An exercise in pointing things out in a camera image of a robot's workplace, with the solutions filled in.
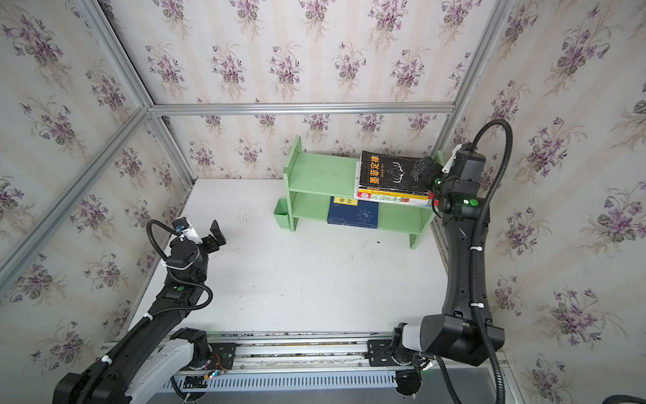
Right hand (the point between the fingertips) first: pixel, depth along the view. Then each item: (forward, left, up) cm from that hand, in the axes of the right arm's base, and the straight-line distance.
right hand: (440, 170), depth 70 cm
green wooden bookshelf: (+8, +38, -12) cm, 41 cm away
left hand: (-10, +72, -16) cm, 75 cm away
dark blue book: (+3, +26, -24) cm, 35 cm away
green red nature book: (-3, +1, -8) cm, 8 cm away
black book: (+4, +13, -4) cm, 14 cm away
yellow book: (-3, +13, -8) cm, 15 cm away
